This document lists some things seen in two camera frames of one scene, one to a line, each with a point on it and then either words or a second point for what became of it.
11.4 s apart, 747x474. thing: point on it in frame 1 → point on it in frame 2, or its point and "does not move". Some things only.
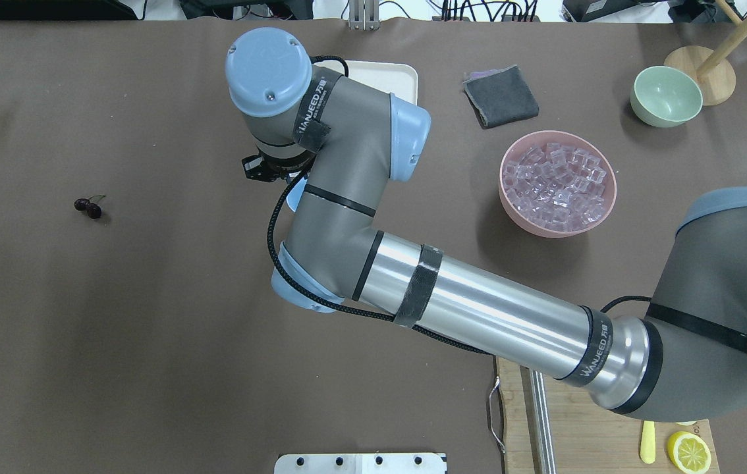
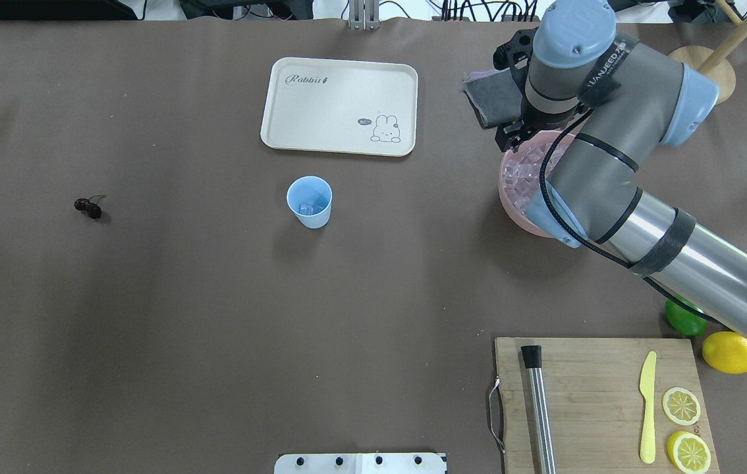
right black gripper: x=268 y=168 → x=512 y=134
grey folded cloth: x=497 y=97 does not move
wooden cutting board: x=589 y=434 does not move
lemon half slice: x=688 y=453 does not move
